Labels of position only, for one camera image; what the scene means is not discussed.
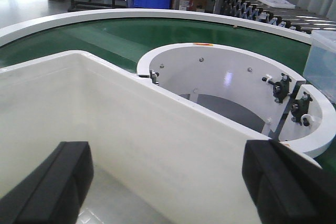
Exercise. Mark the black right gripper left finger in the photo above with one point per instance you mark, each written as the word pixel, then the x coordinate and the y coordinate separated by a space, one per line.
pixel 53 192

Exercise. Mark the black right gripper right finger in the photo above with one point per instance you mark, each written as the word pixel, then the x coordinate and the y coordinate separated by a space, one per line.
pixel 285 187

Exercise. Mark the white plastic tote box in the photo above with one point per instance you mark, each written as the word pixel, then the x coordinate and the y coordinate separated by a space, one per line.
pixel 157 157

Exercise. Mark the clear plastic storage bin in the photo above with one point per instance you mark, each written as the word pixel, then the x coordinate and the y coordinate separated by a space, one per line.
pixel 320 66

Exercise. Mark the white conveyor outer rim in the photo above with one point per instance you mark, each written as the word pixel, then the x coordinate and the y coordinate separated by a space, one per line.
pixel 17 31

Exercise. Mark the expandable roller conveyor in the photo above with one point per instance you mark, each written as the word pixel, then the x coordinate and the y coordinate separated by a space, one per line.
pixel 296 19

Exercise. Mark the black bearing bracket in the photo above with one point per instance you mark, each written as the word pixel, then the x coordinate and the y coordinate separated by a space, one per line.
pixel 280 88
pixel 299 108

